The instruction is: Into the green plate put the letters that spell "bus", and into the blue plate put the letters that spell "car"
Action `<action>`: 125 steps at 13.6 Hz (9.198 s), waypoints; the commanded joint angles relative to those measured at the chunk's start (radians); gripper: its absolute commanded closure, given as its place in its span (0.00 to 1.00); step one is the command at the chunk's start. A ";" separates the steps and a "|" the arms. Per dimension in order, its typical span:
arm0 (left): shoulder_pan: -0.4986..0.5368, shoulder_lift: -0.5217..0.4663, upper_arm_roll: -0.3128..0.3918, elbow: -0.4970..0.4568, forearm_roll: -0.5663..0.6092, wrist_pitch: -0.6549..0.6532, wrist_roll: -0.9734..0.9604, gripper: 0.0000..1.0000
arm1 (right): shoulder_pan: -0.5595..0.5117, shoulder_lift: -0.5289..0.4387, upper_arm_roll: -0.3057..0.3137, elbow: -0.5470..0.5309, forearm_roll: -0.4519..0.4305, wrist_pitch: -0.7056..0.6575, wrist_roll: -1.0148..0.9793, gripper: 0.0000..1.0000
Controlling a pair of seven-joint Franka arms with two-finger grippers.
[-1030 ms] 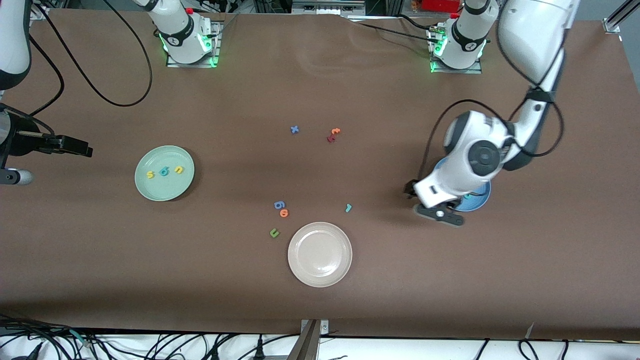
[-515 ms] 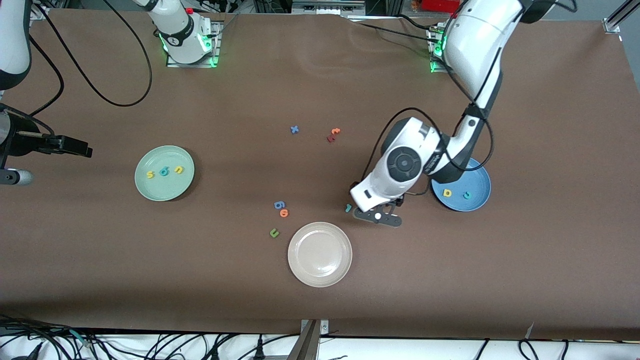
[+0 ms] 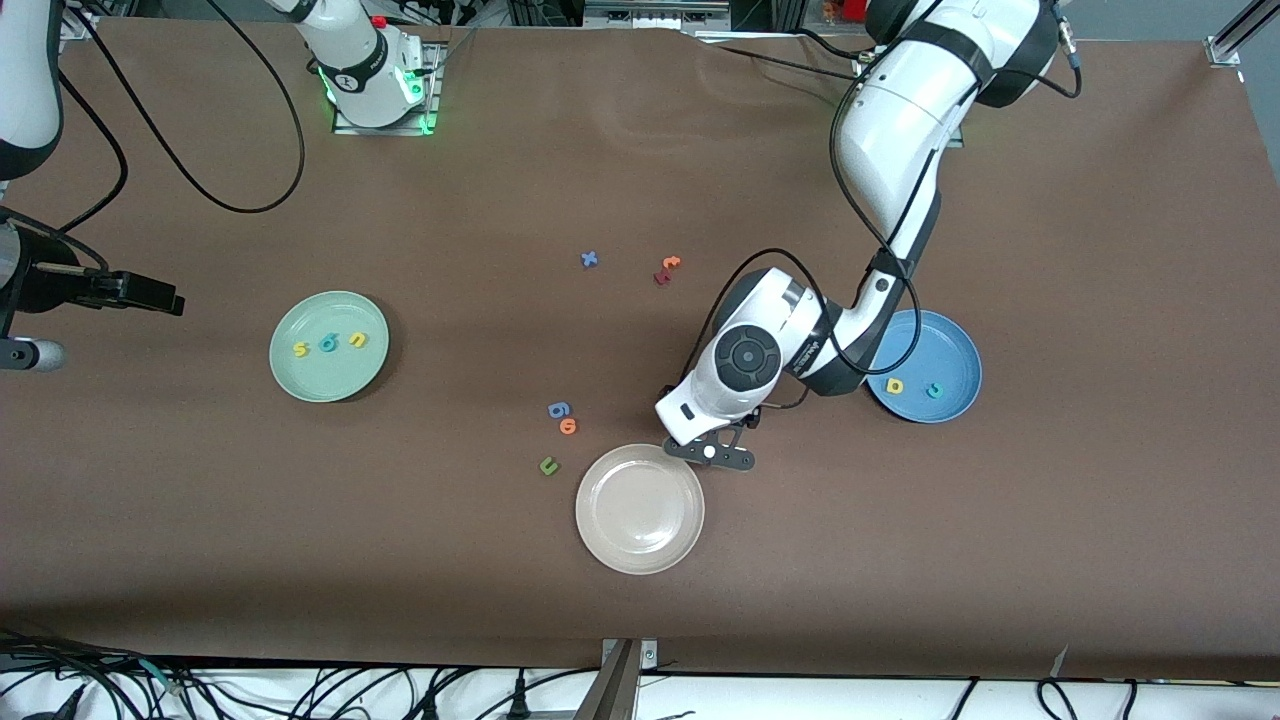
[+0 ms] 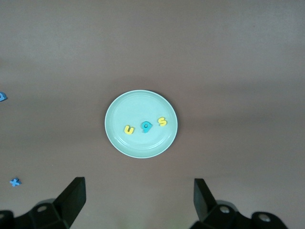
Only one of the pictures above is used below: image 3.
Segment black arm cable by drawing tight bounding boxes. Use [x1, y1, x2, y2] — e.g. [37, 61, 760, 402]
[0, 0, 306, 276]
[680, 30, 1086, 411]

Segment black base cable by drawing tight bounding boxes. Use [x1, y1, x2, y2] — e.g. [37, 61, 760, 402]
[695, 28, 871, 83]

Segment blue plate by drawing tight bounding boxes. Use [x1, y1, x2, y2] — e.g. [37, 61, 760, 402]
[865, 309, 983, 424]

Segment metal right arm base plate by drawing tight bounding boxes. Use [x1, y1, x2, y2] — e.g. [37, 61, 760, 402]
[333, 40, 446, 136]

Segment silver perforated metal rail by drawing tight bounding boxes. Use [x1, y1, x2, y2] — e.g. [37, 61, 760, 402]
[585, 0, 731, 26]

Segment beige plate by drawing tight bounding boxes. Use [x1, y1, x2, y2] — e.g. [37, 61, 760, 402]
[575, 444, 706, 576]

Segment light green plate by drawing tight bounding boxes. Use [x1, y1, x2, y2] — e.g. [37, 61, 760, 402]
[269, 291, 389, 403]

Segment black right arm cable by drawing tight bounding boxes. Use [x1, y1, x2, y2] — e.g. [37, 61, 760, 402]
[0, 0, 306, 276]

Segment black looped cable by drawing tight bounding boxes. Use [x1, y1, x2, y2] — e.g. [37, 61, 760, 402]
[1035, 678, 1136, 720]

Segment aluminium profile beam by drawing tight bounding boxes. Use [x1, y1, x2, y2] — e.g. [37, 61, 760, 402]
[575, 638, 661, 720]

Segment brown table cover sheet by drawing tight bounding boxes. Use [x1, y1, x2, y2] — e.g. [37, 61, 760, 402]
[0, 18, 1280, 681]

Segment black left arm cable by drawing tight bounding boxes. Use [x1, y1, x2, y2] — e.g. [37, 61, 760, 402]
[680, 30, 1086, 411]

